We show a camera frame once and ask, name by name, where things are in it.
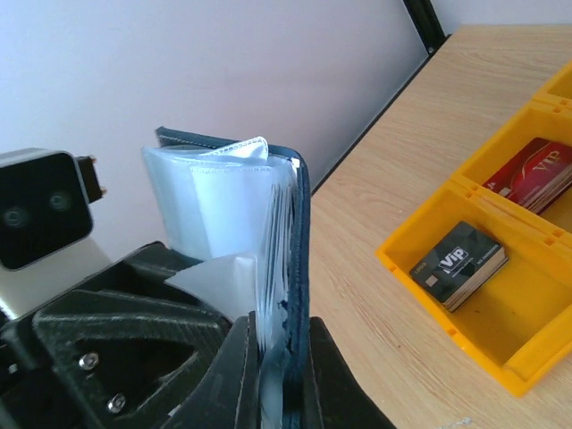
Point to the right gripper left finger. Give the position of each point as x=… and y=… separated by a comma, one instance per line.
x=227, y=396

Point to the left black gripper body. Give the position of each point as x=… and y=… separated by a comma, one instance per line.
x=120, y=349

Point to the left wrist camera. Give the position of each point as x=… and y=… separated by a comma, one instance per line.
x=46, y=225

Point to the red VIP card stack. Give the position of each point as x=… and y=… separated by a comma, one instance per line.
x=536, y=176

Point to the blue leather card holder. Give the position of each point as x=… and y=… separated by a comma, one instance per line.
x=245, y=204

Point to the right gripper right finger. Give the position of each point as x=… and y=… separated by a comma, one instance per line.
x=334, y=397

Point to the black VIP card stack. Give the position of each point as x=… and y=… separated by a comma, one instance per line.
x=458, y=265

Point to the yellow three-compartment bin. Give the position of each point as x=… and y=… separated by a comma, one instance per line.
x=517, y=326

